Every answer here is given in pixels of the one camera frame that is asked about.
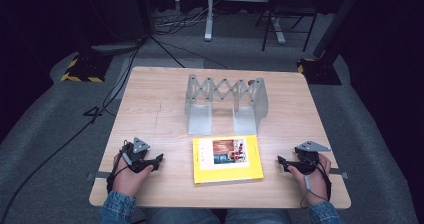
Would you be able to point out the person's right hand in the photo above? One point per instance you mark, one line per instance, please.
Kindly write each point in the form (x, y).
(315, 184)

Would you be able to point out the white desk frame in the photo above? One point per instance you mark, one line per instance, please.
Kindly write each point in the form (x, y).
(209, 17)

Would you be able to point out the person's left hand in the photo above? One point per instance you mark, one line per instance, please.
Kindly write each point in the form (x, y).
(130, 180)

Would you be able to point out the person's legs in jeans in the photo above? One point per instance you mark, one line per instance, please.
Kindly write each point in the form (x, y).
(216, 216)

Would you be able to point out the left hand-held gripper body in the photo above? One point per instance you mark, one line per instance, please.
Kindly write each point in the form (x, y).
(136, 152)

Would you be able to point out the grey metal table bracket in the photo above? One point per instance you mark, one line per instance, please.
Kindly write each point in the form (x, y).
(338, 172)
(98, 175)

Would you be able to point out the yellow black striped stand base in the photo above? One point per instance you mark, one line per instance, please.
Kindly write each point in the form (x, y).
(85, 69)
(320, 72)

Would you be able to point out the dark slanted stand pole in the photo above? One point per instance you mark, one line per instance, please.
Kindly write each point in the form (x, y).
(336, 20)

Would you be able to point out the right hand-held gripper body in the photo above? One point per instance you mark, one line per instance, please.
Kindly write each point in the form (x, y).
(308, 155)

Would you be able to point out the grey flat stand foot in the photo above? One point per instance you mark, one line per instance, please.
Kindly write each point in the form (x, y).
(116, 46)

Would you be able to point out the grey metal expandable book rack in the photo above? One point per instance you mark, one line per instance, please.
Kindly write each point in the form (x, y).
(200, 117)

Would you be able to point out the yellow book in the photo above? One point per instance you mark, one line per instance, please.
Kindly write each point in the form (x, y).
(226, 174)

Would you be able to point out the black metal chair frame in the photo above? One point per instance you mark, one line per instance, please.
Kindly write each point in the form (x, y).
(286, 12)

